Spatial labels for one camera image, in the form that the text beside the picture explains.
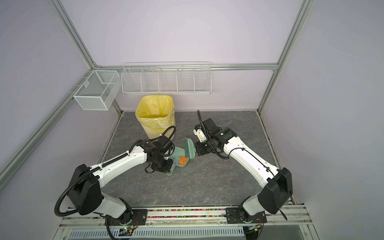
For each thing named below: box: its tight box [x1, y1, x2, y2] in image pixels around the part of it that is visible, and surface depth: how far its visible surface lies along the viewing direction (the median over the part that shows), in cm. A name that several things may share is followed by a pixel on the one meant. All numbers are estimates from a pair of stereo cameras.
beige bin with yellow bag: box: [135, 94, 176, 140], surface depth 95 cm
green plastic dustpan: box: [166, 146, 189, 176], surface depth 90 cm
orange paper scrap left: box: [178, 155, 187, 165], surface depth 89 cm
